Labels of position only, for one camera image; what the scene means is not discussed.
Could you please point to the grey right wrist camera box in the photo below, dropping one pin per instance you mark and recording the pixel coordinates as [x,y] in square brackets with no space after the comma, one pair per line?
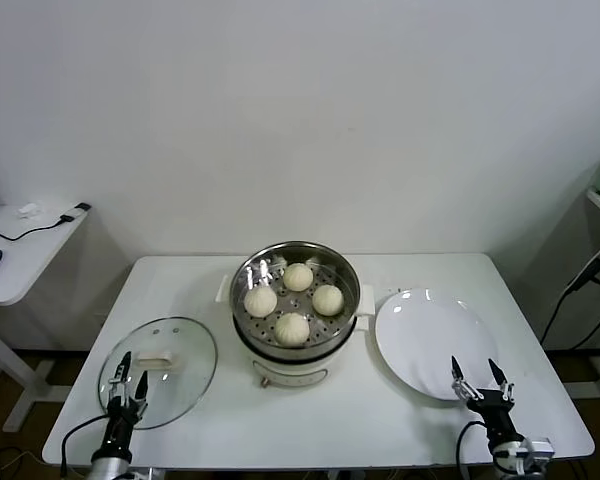
[537,446]

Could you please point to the white electric cooker pot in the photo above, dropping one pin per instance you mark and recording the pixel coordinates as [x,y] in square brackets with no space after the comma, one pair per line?
[290,372]

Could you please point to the white side table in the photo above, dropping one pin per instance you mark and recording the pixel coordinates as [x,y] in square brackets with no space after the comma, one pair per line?
[25,260]

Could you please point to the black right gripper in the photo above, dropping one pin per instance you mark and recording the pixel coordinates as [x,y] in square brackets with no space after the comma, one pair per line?
[495,407]

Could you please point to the white round plate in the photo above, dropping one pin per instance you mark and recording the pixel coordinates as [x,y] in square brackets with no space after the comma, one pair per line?
[430,340]

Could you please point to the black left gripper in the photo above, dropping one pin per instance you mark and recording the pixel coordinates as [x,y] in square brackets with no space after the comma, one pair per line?
[120,425]

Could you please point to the small white object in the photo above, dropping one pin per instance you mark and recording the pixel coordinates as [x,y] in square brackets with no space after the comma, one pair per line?
[27,211]

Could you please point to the stainless steel steamer basket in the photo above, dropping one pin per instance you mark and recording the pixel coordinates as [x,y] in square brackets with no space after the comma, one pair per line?
[352,310]

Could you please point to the white steamed baozi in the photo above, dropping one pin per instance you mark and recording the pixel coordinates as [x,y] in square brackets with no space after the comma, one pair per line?
[298,276]
[260,301]
[327,300]
[292,329]

